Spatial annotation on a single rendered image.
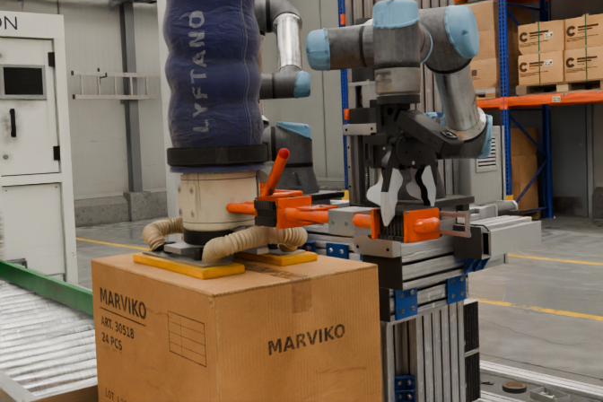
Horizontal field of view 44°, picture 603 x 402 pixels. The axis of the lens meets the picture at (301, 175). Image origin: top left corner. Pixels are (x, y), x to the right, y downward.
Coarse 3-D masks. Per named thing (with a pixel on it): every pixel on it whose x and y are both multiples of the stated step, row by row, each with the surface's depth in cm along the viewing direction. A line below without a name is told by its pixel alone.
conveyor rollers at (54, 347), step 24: (0, 288) 363; (24, 288) 361; (0, 312) 311; (24, 312) 308; (48, 312) 305; (72, 312) 303; (0, 336) 268; (24, 336) 272; (48, 336) 269; (72, 336) 265; (0, 360) 241; (24, 360) 238; (48, 360) 241; (72, 360) 237; (24, 384) 212; (48, 384) 215; (72, 384) 211
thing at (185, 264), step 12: (144, 252) 173; (156, 252) 172; (168, 252) 169; (144, 264) 170; (156, 264) 165; (168, 264) 161; (180, 264) 157; (192, 264) 155; (204, 264) 153; (216, 264) 153; (228, 264) 155; (240, 264) 154; (192, 276) 152; (204, 276) 149; (216, 276) 150
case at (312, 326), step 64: (128, 256) 184; (320, 256) 172; (128, 320) 166; (192, 320) 142; (256, 320) 140; (320, 320) 149; (128, 384) 168; (192, 384) 144; (256, 384) 140; (320, 384) 150
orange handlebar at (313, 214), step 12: (276, 192) 195; (288, 192) 186; (300, 192) 188; (228, 204) 162; (240, 204) 158; (252, 204) 161; (288, 216) 144; (300, 216) 140; (312, 216) 137; (324, 216) 135; (360, 216) 127; (420, 228) 117; (432, 228) 117
